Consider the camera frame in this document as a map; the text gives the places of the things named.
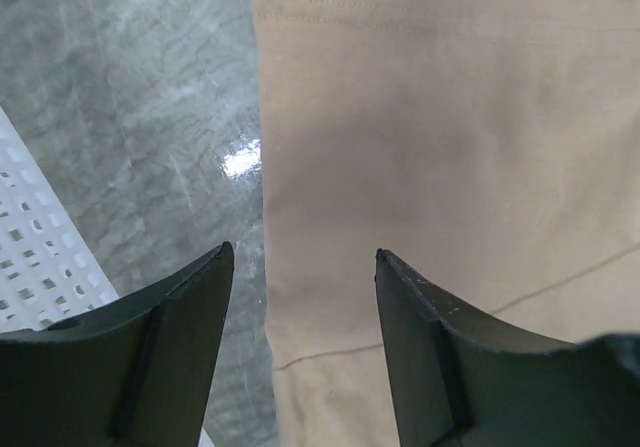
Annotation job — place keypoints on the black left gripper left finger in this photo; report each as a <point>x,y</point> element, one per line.
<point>136,372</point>

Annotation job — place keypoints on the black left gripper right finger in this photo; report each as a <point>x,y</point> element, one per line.
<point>461,377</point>

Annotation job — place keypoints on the white plastic basket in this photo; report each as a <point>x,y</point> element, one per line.
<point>48,273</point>

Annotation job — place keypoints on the beige t-shirt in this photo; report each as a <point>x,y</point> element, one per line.
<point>491,144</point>

